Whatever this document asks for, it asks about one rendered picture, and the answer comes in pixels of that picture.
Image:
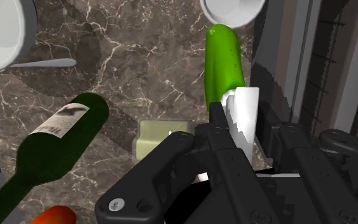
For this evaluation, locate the pale green soap bar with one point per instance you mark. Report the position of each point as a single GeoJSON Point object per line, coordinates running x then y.
{"type": "Point", "coordinates": [154, 138]}

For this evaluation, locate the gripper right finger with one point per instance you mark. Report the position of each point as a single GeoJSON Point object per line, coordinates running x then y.
{"type": "Point", "coordinates": [309, 173]}

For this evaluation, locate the white cup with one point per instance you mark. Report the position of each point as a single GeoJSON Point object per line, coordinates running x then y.
{"type": "Point", "coordinates": [243, 114]}

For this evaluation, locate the dark green wine bottle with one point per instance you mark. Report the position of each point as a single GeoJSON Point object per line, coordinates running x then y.
{"type": "Point", "coordinates": [48, 149]}

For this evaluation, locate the small white bowl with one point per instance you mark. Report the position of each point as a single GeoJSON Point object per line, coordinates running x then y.
{"type": "Point", "coordinates": [231, 12]}

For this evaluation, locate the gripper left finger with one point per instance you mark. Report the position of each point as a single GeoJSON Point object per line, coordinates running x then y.
{"type": "Point", "coordinates": [154, 173]}

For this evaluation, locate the red orange fruit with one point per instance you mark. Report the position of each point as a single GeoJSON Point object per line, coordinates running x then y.
{"type": "Point", "coordinates": [57, 216]}

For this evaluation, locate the green cucumber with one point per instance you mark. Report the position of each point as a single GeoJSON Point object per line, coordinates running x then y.
{"type": "Point", "coordinates": [222, 62]}

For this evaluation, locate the large white bowl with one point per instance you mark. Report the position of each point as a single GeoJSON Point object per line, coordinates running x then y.
{"type": "Point", "coordinates": [2, 31]}

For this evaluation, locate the grey brown cabinet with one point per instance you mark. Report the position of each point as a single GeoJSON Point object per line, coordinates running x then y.
{"type": "Point", "coordinates": [315, 62]}

